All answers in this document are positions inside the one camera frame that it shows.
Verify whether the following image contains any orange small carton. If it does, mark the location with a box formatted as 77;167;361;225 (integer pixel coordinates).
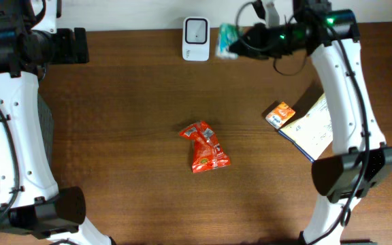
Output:
265;102;295;129

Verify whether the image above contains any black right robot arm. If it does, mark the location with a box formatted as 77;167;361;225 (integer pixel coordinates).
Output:
229;1;392;244

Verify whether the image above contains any cream white snack bag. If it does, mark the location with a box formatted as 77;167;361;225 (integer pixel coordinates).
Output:
278;94;333;163

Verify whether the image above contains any red snack bag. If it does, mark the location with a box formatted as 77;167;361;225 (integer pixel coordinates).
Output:
180;121;231;174

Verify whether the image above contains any green Kleenex tissue pack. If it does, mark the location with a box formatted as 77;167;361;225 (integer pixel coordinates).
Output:
215;23;244;60

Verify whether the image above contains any white barcode scanner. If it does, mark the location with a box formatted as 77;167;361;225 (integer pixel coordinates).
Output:
182;16;210;62

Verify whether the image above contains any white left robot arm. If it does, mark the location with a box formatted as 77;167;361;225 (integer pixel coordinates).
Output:
0;28;113;244

